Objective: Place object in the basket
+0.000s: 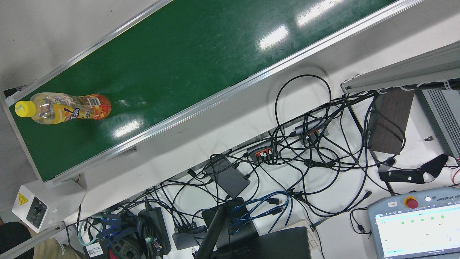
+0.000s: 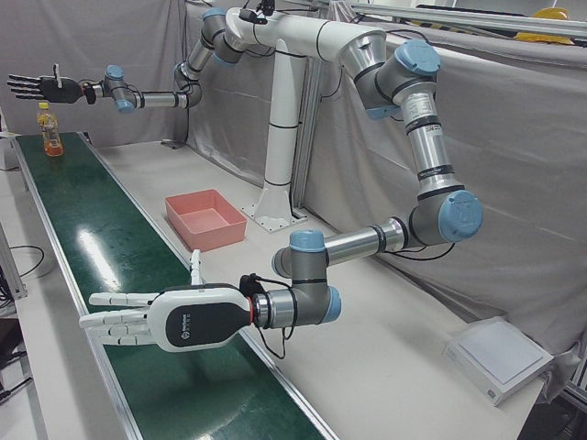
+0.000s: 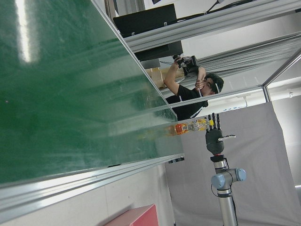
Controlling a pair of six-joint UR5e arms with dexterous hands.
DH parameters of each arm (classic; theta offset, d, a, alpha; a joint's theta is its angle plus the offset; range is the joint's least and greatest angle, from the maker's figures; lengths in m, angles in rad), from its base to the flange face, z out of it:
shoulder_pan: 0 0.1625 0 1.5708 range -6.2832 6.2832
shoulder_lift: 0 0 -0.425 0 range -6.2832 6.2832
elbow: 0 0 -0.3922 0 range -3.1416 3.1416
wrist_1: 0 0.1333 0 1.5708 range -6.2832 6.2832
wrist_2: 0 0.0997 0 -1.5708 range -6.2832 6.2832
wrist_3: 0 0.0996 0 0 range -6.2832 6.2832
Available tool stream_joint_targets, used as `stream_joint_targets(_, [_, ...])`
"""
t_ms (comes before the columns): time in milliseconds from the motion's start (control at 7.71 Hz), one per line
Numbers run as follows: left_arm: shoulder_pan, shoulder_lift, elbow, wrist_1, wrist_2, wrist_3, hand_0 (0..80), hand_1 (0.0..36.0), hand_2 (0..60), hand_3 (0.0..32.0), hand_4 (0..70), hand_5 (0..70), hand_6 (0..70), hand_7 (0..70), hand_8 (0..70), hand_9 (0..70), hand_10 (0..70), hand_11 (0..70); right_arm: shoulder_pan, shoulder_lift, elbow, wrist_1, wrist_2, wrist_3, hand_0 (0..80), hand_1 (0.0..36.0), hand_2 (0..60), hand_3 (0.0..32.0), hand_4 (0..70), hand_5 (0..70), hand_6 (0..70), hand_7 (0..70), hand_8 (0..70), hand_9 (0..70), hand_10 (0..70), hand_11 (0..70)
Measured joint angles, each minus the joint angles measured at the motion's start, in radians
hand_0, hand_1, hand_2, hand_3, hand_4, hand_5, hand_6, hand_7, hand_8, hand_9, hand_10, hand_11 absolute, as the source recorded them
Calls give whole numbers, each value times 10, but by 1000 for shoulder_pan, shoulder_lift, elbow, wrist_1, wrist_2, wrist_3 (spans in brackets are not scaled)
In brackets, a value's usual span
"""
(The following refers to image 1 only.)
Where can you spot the black power adapter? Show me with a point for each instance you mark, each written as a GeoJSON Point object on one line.
{"type": "Point", "coordinates": [154, 226]}

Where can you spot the aluminium rail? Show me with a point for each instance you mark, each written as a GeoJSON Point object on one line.
{"type": "Point", "coordinates": [39, 237]}

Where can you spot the dark brown block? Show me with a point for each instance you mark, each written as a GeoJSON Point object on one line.
{"type": "Point", "coordinates": [391, 122]}

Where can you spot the grey robot teach pendant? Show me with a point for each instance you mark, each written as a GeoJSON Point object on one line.
{"type": "Point", "coordinates": [413, 230]}

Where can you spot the small black hub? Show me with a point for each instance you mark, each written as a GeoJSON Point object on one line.
{"type": "Point", "coordinates": [185, 239]}

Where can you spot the dark grey flat box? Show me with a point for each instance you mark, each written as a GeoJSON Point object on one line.
{"type": "Point", "coordinates": [230, 178]}

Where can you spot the grey usb hub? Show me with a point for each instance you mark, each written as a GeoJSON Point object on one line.
{"type": "Point", "coordinates": [309, 127]}

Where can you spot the orange drink bottle yellow cap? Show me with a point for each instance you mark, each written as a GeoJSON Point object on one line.
{"type": "Point", "coordinates": [72, 108]}

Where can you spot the green conveyor belt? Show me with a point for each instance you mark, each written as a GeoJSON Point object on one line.
{"type": "Point", "coordinates": [179, 72]}

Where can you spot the grey finned metal box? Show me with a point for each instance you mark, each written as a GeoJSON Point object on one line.
{"type": "Point", "coordinates": [444, 115]}

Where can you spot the black Huawei monitor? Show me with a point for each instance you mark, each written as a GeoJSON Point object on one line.
{"type": "Point", "coordinates": [212, 233]}

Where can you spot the white conveyor control box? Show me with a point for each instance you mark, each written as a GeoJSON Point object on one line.
{"type": "Point", "coordinates": [54, 201]}

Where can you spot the black hub with orange ports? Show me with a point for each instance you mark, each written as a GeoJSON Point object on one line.
{"type": "Point", "coordinates": [260, 148]}

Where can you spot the black round reel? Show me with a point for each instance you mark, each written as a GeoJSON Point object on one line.
{"type": "Point", "coordinates": [125, 250]}

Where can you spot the white label tag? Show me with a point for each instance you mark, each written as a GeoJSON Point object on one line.
{"type": "Point", "coordinates": [94, 250]}

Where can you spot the aluminium profile beam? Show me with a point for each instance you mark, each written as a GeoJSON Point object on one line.
{"type": "Point", "coordinates": [406, 72]}

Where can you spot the dark-haired person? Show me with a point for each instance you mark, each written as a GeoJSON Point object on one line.
{"type": "Point", "coordinates": [14, 241]}

